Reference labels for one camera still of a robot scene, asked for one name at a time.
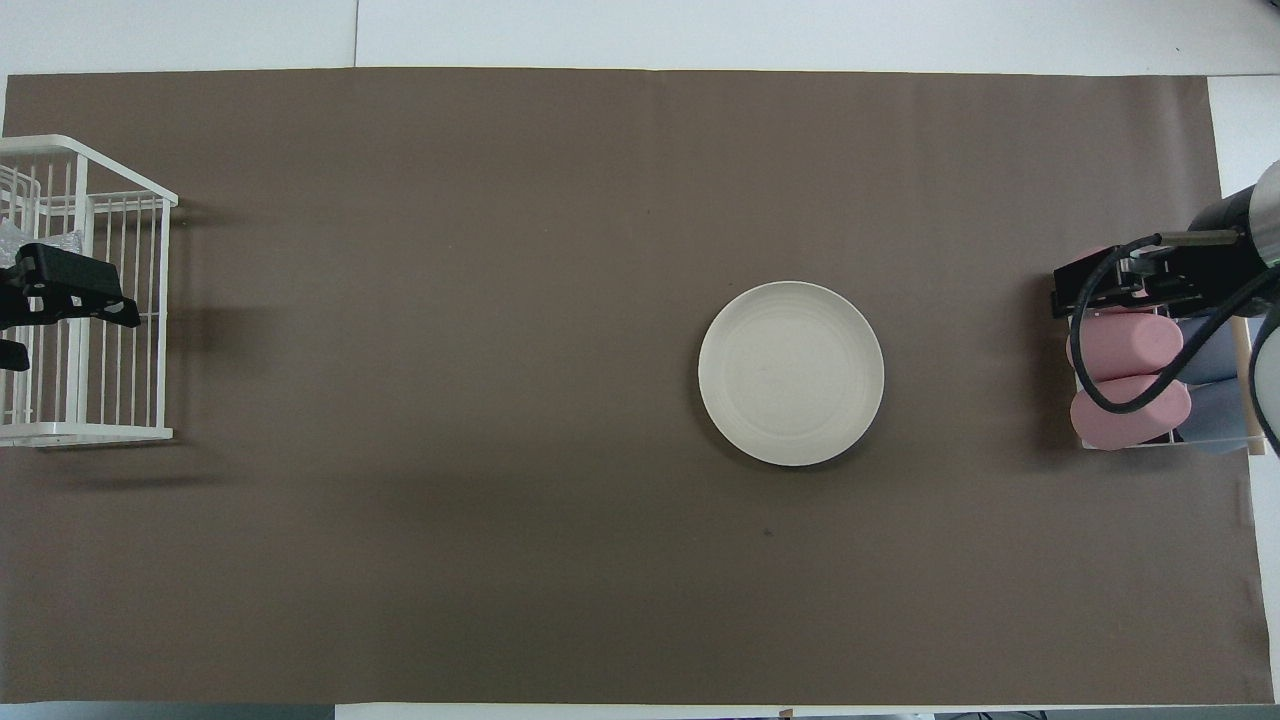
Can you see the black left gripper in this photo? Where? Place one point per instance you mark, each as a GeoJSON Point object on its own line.
{"type": "Point", "coordinates": [60, 280]}

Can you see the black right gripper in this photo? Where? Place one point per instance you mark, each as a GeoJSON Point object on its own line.
{"type": "Point", "coordinates": [1220, 240]}

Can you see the silver mesh sponge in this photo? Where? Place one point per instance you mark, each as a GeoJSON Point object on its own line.
{"type": "Point", "coordinates": [8, 240]}

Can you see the cream round plate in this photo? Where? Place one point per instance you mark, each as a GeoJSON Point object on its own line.
{"type": "Point", "coordinates": [790, 373]}

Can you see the blue cup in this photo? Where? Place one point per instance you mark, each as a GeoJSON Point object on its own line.
{"type": "Point", "coordinates": [1215, 420]}
{"type": "Point", "coordinates": [1215, 350]}

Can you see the brown table mat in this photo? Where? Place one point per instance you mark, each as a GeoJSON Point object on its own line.
{"type": "Point", "coordinates": [500, 250]}

